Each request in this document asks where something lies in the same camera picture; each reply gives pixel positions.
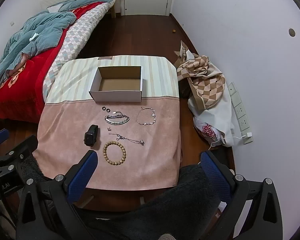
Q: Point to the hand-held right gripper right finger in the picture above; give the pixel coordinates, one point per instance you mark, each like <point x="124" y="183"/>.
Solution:
<point x="215" y="172"/>

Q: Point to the checkered bed sheet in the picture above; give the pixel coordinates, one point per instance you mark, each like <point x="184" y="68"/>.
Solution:
<point x="77" y="37"/>

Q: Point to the checkered brown cloth pile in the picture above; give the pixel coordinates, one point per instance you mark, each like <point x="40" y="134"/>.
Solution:
<point x="220" y="115"/>

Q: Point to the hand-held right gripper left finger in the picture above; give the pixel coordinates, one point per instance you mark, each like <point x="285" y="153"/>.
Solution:
<point x="81" y="177"/>

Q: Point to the bed with red blanket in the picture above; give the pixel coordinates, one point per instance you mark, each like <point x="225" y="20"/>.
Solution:
<point x="37" y="67"/>

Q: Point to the white charger plug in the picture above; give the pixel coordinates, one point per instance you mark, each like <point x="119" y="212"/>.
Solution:
<point x="249" y="135"/>

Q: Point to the teal quilt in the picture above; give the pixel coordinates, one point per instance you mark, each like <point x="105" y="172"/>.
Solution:
<point x="45" y="32"/>

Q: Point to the white cardboard box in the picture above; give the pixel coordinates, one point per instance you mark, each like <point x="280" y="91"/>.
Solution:
<point x="116" y="90"/>

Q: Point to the dark grey fleece clothing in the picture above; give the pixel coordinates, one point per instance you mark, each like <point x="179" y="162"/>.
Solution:
<point x="170" y="205"/>

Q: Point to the wooden bed frame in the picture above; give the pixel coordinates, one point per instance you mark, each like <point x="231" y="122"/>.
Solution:
<point x="116" y="5"/>

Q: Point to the white power strip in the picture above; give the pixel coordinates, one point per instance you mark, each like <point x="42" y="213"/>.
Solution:
<point x="240" y="110"/>

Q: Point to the round wall hole cover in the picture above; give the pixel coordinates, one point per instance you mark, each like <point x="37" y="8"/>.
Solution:
<point x="291" y="32"/>

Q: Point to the pink and striped table cloth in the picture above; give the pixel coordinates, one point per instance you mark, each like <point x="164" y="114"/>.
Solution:
<point x="145" y="150"/>

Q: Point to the black smart watch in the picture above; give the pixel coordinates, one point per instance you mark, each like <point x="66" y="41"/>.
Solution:
<point x="91" y="135"/>

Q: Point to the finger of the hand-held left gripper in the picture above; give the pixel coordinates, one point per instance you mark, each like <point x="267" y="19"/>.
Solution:
<point x="1" y="136"/>
<point x="20" y="152"/>

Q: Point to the red printed plastic bag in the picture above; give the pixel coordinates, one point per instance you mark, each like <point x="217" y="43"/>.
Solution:
<point x="210" y="131"/>

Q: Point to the white tissue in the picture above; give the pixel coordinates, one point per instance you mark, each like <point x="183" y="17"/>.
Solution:
<point x="34" y="36"/>

